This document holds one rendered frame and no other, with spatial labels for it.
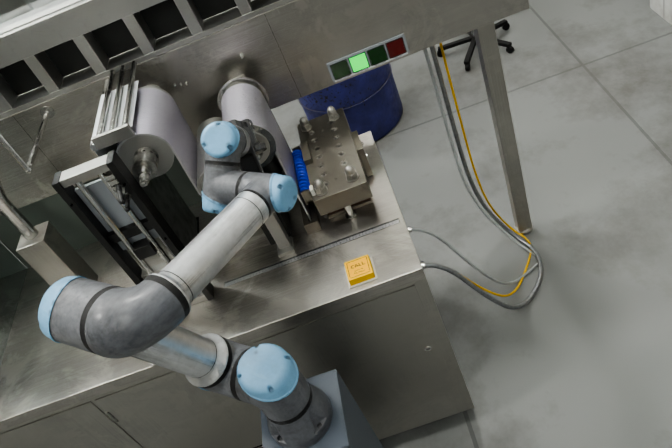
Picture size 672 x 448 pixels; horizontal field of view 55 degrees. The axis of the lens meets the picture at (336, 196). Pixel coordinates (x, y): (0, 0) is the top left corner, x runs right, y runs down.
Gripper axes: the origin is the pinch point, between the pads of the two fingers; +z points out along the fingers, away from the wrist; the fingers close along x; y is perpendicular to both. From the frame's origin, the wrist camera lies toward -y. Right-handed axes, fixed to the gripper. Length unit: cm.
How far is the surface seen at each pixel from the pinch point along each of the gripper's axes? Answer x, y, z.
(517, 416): -43, -112, 62
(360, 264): -14.7, -37.1, 7.2
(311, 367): 11, -63, 24
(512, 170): -77, -33, 97
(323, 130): -16.0, 3.3, 39.6
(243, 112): 0.2, 12.2, 5.9
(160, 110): 21.0, 20.8, 5.1
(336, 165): -17.0, -9.2, 24.0
